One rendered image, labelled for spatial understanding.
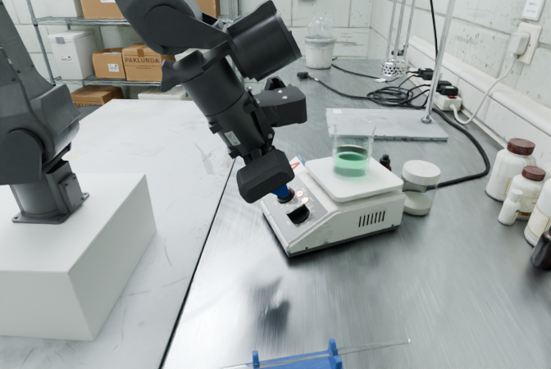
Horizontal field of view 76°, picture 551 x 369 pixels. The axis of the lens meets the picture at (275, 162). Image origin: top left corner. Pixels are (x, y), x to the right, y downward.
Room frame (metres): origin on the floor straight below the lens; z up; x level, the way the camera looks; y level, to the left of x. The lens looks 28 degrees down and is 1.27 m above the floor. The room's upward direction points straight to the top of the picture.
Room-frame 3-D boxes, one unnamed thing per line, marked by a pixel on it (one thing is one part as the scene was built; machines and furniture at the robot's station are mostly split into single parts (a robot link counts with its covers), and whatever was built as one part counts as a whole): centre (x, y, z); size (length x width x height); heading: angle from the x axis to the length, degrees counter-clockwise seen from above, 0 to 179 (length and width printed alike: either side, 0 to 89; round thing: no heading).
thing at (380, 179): (0.49, -0.12, 0.98); 0.12 x 0.12 x 0.01; 20
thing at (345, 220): (0.48, -0.10, 0.94); 0.22 x 0.13 x 0.08; 110
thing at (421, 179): (0.52, -0.25, 0.94); 0.06 x 0.06 x 0.08
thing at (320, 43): (1.61, -0.20, 1.01); 0.14 x 0.14 x 0.21
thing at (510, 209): (0.47, -0.39, 0.93); 0.02 x 0.02 x 0.06
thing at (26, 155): (0.37, 0.28, 1.09); 0.09 x 0.07 x 0.06; 5
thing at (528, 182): (0.50, -0.42, 0.94); 0.05 x 0.05 x 0.09
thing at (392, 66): (0.91, -0.30, 1.17); 0.07 x 0.07 x 0.25
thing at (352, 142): (0.49, -0.12, 1.03); 0.07 x 0.06 x 0.08; 133
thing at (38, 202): (0.37, 0.28, 1.04); 0.07 x 0.07 x 0.06; 85
